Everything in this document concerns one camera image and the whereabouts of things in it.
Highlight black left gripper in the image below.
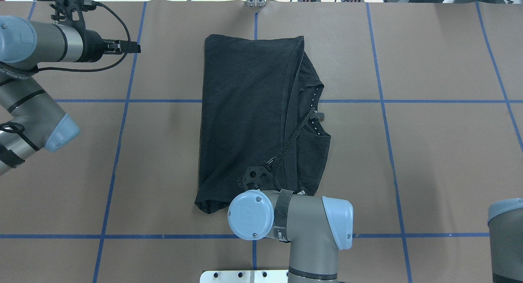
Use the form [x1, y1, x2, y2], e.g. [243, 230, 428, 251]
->
[82, 29, 141, 63]

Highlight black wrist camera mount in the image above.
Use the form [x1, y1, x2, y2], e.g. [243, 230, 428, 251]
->
[49, 0, 97, 30]
[237, 165, 275, 191]

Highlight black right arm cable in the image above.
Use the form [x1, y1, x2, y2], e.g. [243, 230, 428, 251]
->
[266, 106, 317, 189]

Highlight black graphic t-shirt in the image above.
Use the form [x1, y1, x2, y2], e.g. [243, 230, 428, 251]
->
[194, 34, 331, 214]

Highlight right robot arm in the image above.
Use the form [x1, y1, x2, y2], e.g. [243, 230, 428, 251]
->
[228, 189, 522, 283]

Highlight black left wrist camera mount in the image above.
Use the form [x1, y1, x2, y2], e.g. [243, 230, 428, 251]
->
[49, 0, 97, 30]

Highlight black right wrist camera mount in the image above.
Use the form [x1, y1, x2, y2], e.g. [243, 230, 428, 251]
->
[237, 165, 275, 191]

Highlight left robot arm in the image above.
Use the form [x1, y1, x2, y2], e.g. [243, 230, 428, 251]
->
[0, 16, 141, 174]

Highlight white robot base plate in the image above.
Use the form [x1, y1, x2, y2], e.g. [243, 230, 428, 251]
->
[199, 270, 288, 283]

